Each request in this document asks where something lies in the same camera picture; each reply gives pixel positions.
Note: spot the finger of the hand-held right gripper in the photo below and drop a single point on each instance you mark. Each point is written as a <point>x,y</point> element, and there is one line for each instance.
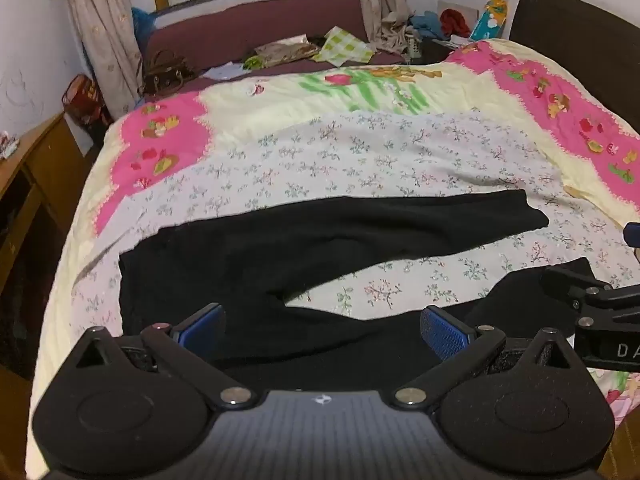
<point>615,300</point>
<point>634,235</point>

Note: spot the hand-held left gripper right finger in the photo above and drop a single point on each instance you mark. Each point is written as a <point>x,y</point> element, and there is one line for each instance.
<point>442,334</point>

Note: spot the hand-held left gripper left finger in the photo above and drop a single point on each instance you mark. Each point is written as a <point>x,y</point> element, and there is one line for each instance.
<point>202,330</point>

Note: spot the black pants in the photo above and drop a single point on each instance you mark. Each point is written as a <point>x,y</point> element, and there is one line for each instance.
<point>300,240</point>

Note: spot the white floral bedsheet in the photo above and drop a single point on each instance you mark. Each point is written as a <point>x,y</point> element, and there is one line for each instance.
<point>350,160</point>

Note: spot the dark wooden headboard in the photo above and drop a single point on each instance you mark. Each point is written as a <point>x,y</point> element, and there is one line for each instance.
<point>575,45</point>

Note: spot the pink yellow cartoon quilt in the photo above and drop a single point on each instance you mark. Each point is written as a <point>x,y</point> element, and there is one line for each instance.
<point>165,125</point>

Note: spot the wooden cabinet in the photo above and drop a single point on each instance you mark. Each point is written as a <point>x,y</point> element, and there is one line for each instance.
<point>45,175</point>

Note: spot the white papers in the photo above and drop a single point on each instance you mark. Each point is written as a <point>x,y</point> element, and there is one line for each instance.
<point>222,71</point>

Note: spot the brown handbag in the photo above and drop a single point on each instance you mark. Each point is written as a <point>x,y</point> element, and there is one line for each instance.
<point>165,72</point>

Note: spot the black box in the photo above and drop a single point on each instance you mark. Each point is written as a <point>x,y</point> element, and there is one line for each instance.
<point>440,51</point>

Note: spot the small white red packet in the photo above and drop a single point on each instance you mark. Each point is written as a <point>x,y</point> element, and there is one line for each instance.
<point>7,145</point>

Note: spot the red cloth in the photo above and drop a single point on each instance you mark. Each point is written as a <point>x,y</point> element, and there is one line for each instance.
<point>454,21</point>

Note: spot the beige paper bag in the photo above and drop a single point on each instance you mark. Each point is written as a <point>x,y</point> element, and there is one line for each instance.
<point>285,49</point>

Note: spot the blue clothes pile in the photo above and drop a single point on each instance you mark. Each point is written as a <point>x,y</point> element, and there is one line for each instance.
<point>425,24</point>

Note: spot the green checkered cloth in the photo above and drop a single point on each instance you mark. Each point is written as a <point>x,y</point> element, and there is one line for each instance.
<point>345,45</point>

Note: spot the maroon window seat cover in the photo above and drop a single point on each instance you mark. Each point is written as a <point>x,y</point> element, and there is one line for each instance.
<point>240,25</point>

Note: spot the blue plastic bag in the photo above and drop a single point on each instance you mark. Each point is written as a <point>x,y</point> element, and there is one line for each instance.
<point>144,24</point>

